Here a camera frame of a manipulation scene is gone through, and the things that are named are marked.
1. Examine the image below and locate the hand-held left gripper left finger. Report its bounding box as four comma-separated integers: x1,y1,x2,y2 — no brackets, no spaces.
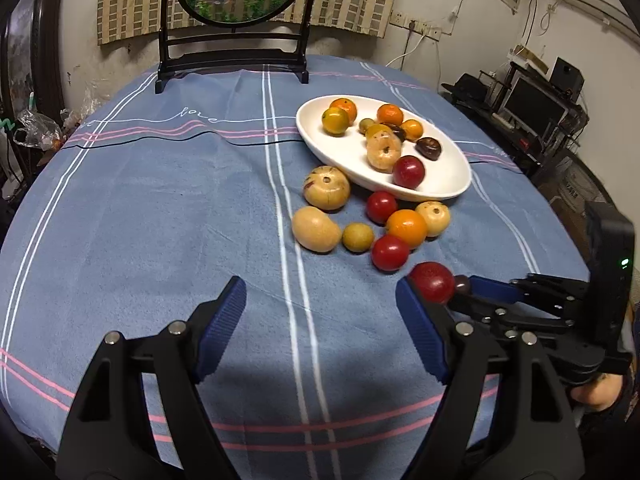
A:
56,276,247,480

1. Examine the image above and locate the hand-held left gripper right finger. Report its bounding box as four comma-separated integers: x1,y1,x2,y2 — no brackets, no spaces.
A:
395,279,586,480

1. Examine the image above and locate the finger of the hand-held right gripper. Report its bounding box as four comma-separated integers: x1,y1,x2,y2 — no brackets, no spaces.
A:
469,274,591,313
446,296,576,348

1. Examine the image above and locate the large red tomato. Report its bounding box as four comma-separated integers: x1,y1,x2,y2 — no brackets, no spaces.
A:
407,261,456,306

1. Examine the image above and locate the white oval plate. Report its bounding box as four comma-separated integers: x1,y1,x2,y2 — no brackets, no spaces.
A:
295,95,472,203

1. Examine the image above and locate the dark red plum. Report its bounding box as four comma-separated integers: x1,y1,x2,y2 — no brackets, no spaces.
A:
392,155,426,190

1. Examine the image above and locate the beige peach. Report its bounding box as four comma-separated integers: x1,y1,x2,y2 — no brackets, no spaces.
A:
366,132,403,173

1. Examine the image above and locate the orange mandarin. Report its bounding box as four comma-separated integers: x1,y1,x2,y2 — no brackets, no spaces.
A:
376,103,404,126
330,98,358,123

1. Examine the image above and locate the yellow green tomato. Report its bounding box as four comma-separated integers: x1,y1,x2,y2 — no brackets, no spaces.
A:
321,107,350,136

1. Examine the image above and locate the person's right hand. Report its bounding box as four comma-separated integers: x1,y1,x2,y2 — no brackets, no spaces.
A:
570,375,623,411

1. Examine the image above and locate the red cherry tomato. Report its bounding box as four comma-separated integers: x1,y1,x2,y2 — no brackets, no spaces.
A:
370,234,411,273
366,190,399,225

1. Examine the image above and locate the small beige wooden apple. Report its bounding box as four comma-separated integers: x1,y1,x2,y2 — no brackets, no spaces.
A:
415,201,452,237

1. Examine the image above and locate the smooth orange tomato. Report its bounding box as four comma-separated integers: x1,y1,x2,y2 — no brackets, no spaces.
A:
385,209,429,250

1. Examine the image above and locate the beige potato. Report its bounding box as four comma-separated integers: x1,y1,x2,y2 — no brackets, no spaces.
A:
291,206,342,254

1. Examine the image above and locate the blue striped tablecloth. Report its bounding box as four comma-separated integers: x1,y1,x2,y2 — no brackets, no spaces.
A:
0,55,593,466

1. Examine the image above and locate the black desk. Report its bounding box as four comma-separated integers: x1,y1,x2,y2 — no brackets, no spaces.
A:
447,92,586,171

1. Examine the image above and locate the large beige wooden apple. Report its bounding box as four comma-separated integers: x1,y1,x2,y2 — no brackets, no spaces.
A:
303,165,351,211

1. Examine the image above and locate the computer monitor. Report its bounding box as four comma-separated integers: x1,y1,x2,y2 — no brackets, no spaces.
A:
502,76,571,133

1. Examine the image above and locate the black speaker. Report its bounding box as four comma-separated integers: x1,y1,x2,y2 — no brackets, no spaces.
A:
550,57,586,101

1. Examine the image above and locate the black hat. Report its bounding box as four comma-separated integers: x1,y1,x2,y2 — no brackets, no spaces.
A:
442,73,488,104

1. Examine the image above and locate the white power strip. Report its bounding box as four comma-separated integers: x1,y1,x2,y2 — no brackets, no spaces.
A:
407,21,443,42

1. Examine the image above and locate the clear plastic bag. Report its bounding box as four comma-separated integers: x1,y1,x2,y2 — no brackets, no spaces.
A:
14,112,63,151

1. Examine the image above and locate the dark wooden framed picture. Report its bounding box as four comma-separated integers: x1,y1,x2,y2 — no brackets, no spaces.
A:
0,0,71,126

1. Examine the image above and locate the white cable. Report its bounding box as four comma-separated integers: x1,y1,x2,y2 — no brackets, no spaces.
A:
385,30,443,68

